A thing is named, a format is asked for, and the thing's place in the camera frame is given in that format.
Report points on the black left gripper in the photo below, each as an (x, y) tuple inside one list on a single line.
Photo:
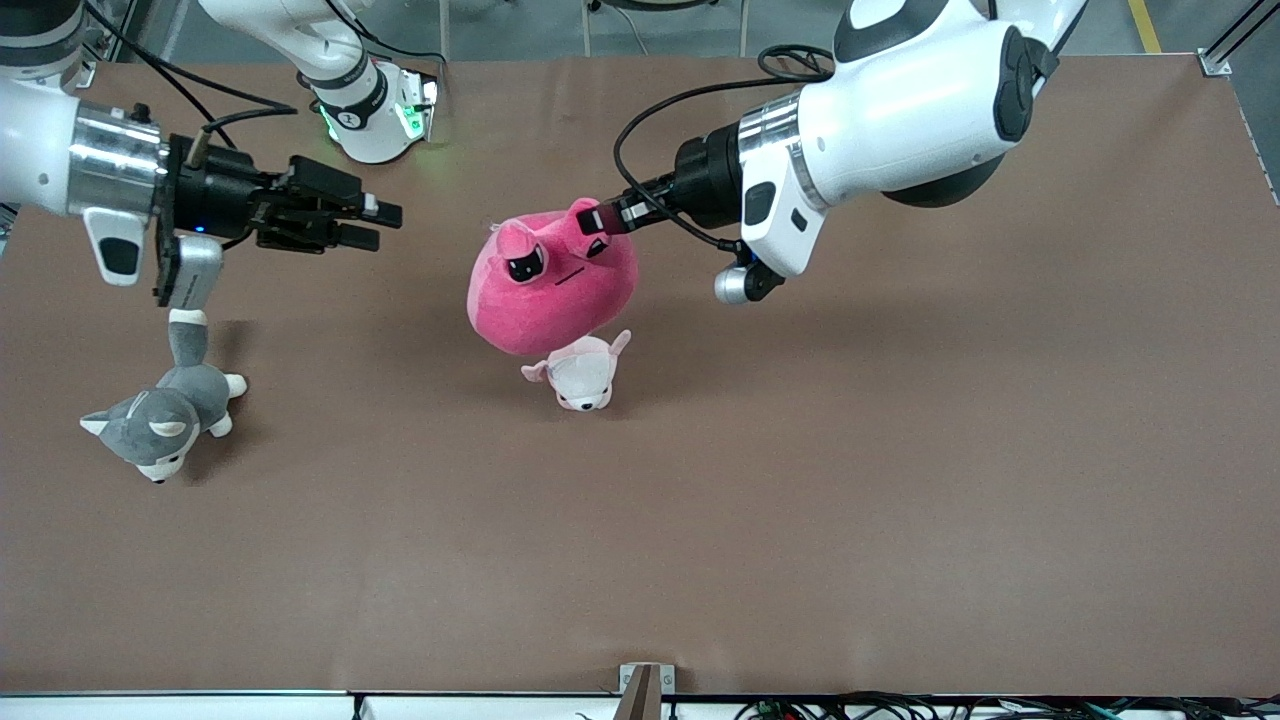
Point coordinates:
[(703, 179)]

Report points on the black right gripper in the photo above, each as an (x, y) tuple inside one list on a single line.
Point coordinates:
[(222, 195)]

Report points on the grey white husky plush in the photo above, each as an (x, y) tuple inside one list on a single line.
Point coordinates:
[(170, 410)]

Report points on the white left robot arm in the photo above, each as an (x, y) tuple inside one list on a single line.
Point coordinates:
[(900, 110)]

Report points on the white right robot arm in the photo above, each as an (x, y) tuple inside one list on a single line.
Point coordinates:
[(40, 140)]

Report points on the white table edge rail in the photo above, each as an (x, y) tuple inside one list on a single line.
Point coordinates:
[(180, 706)]

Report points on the aluminium frame corner bracket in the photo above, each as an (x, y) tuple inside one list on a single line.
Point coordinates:
[(1215, 62)]

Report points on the hot pink round plush toy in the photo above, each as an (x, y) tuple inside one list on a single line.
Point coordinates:
[(545, 300)]

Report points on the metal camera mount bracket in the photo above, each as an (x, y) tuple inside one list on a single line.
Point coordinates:
[(645, 695)]

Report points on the pale pink plush puppy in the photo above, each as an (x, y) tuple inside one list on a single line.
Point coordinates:
[(582, 380)]

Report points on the brown table cover sheet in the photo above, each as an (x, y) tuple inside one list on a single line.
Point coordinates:
[(700, 550)]

